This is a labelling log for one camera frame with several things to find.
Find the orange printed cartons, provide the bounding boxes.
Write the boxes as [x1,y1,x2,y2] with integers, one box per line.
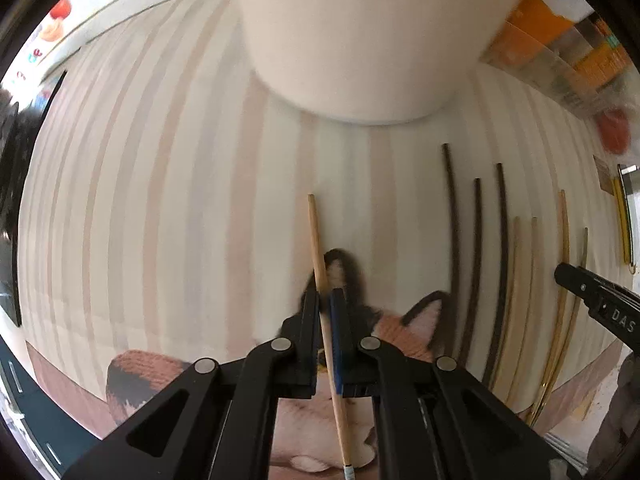
[479,0,638,118]

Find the red round object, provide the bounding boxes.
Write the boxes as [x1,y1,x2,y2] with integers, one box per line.
[597,107,632,153]

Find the light wooden chopstick white tip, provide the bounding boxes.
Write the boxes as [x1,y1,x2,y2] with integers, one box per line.
[307,193,355,480]

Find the striped cat print placemat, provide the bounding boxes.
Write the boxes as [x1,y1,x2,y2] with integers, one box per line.
[17,0,622,480]

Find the colourful printed sheet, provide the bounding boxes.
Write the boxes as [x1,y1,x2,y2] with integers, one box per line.
[12,0,76,86]

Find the golden chopstick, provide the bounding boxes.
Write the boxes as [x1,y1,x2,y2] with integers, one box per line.
[537,228,590,418]
[525,190,572,423]

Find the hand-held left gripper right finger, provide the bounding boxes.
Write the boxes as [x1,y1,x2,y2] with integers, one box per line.
[329,288,576,480]

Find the grey cloth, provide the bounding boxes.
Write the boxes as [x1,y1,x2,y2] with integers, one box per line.
[587,352,640,480]

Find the yellow chopstick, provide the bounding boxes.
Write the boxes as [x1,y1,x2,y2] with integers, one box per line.
[613,177,634,265]

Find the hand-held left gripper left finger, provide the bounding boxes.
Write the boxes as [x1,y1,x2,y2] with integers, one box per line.
[62,290,321,480]

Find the white cylindrical utensil holder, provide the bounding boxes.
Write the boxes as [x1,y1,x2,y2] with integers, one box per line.
[235,0,543,125]

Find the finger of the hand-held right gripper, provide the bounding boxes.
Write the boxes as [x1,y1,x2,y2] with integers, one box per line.
[554,262,640,347]

